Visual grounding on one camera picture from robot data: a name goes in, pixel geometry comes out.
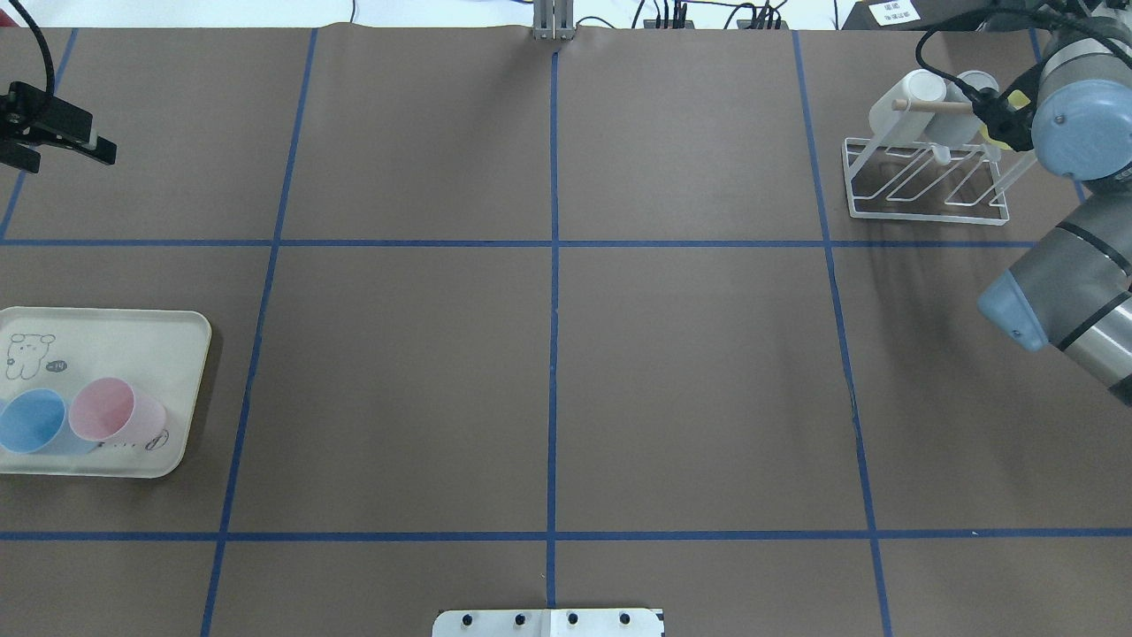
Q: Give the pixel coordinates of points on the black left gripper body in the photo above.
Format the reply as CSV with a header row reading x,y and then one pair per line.
x,y
44,126

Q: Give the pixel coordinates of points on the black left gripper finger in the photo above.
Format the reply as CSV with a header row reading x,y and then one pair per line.
x,y
97,148

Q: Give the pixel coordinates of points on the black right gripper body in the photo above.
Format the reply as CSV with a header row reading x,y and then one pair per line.
x,y
998,111

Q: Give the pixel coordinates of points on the white ikea cup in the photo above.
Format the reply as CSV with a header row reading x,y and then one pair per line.
x,y
891,119

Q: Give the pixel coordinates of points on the yellow cup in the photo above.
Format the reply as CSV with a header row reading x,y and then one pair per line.
x,y
1006,121

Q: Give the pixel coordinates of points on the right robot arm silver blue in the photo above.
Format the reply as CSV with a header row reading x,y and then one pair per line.
x,y
1071,290

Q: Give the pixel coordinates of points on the pink cup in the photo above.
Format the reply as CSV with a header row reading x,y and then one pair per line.
x,y
114,411

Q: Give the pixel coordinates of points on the blue cup tray middle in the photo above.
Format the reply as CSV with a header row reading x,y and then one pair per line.
x,y
37,423

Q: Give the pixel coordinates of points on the black box with label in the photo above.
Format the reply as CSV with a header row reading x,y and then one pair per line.
x,y
905,15

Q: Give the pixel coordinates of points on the cream serving tray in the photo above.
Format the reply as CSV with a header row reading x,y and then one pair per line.
x,y
162,352

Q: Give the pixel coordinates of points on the white wire cup rack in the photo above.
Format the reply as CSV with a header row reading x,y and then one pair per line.
x,y
931,182

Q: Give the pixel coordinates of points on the aluminium frame post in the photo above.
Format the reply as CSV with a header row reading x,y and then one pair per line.
x,y
553,20

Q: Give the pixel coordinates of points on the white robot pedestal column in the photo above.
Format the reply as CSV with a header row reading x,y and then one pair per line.
x,y
551,622

